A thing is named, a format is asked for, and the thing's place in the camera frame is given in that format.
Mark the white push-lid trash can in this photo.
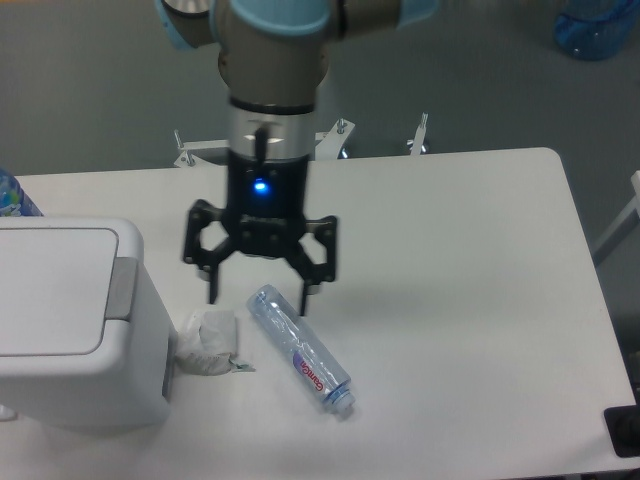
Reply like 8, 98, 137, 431
1, 217, 177, 428

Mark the blue labelled bottle at left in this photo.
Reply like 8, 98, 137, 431
0, 169, 43, 217

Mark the black clamp at table corner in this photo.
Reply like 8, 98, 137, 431
604, 405, 639, 458

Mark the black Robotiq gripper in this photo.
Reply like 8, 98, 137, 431
182, 152, 339, 316

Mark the large blue water jug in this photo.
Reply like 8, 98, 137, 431
552, 1, 639, 61

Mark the white frame at right edge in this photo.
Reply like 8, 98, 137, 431
592, 171, 639, 268

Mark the crumpled white paper wrapper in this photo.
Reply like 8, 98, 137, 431
175, 309, 255, 376

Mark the white middle mounting bracket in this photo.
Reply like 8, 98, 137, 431
314, 118, 356, 160

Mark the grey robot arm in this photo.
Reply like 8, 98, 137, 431
155, 0, 438, 302

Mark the clear empty plastic bottle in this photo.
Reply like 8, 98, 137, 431
246, 284, 355, 417

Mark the white mounting bracket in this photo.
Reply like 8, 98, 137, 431
407, 112, 430, 156
173, 129, 228, 168
314, 118, 356, 160

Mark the white left mounting bracket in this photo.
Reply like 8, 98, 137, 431
173, 129, 228, 168

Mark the white right mounting bracket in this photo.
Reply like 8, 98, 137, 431
407, 112, 430, 156

